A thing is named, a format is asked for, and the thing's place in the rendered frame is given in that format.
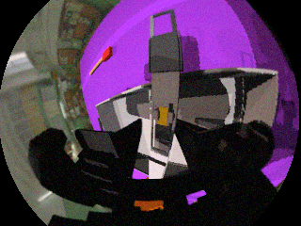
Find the red brush with wooden handle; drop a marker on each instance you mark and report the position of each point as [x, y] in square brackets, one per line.
[108, 52]

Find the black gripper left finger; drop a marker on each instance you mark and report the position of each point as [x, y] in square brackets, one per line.
[123, 144]

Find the grey roasting tin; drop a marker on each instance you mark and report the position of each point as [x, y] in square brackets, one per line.
[208, 98]

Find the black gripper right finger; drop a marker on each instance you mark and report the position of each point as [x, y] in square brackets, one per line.
[198, 143]

